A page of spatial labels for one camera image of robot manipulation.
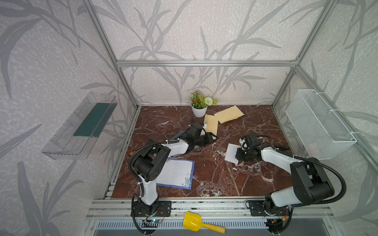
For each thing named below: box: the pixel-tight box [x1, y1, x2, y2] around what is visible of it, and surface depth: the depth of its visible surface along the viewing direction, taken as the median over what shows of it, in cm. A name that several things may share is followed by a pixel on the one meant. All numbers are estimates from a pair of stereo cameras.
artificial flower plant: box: [189, 90, 219, 109], surface depth 107 cm
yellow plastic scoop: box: [183, 211, 226, 235], surface depth 71 cm
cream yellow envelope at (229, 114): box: [213, 105, 246, 124], surface depth 119 cm
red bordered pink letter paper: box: [224, 143, 242, 165], surface depth 96 cm
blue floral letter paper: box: [156, 157, 196, 191], surface depth 87 cm
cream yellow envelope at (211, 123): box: [203, 114, 220, 137], surface depth 111 cm
